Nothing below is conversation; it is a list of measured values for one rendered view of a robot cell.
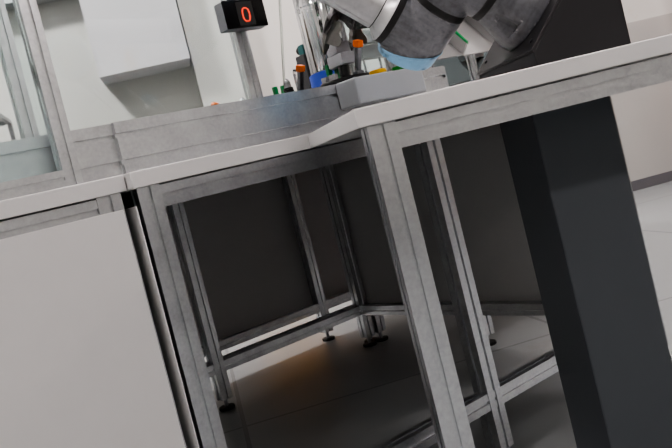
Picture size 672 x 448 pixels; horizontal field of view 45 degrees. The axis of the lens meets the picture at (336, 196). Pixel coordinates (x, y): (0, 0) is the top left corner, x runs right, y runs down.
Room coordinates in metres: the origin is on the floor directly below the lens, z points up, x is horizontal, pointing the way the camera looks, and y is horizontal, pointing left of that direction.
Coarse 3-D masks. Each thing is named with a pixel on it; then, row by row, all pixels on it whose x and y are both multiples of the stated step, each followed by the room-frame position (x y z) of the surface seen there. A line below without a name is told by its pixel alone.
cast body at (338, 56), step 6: (342, 42) 2.04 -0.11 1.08; (348, 42) 2.06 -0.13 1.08; (330, 48) 2.05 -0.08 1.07; (336, 48) 2.03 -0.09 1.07; (342, 48) 2.04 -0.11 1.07; (348, 48) 2.05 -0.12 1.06; (330, 54) 2.06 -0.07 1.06; (336, 54) 2.04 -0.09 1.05; (342, 54) 2.02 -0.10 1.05; (348, 54) 2.03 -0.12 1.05; (354, 54) 2.05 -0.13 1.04; (330, 60) 2.06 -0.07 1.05; (336, 60) 2.04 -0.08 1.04; (342, 60) 2.02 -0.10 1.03; (348, 60) 2.03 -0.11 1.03; (354, 60) 2.04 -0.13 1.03; (330, 66) 2.07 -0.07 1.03; (336, 66) 2.05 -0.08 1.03
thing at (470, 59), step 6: (342, 24) 2.34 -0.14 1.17; (342, 30) 2.34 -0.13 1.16; (342, 36) 2.34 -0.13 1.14; (474, 54) 2.41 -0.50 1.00; (384, 60) 2.21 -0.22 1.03; (468, 60) 2.41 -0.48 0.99; (474, 60) 2.40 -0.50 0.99; (390, 66) 2.20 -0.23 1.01; (432, 66) 2.54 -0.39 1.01; (468, 66) 2.41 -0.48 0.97; (474, 66) 2.40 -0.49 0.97; (474, 72) 2.40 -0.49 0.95; (474, 78) 2.40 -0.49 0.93
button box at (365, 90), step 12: (384, 72) 1.80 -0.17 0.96; (396, 72) 1.82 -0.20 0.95; (408, 72) 1.85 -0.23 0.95; (420, 72) 1.87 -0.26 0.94; (336, 84) 1.80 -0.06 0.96; (348, 84) 1.76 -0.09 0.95; (360, 84) 1.75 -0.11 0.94; (372, 84) 1.77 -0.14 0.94; (384, 84) 1.80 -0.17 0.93; (396, 84) 1.82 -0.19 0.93; (408, 84) 1.84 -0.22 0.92; (420, 84) 1.86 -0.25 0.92; (348, 96) 1.77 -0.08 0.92; (360, 96) 1.75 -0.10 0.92; (372, 96) 1.77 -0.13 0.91; (384, 96) 1.79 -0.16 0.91; (396, 96) 1.81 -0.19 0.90; (408, 96) 1.91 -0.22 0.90; (348, 108) 1.80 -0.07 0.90
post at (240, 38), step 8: (240, 32) 2.06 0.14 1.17; (240, 40) 2.05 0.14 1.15; (240, 48) 2.04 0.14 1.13; (248, 48) 2.06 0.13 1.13; (240, 56) 2.05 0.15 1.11; (248, 56) 2.05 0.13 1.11; (248, 64) 2.06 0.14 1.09; (248, 72) 2.05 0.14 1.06; (248, 80) 2.04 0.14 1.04; (256, 80) 2.06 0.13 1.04; (248, 88) 2.05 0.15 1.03; (256, 88) 2.05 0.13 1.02; (256, 96) 2.06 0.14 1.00
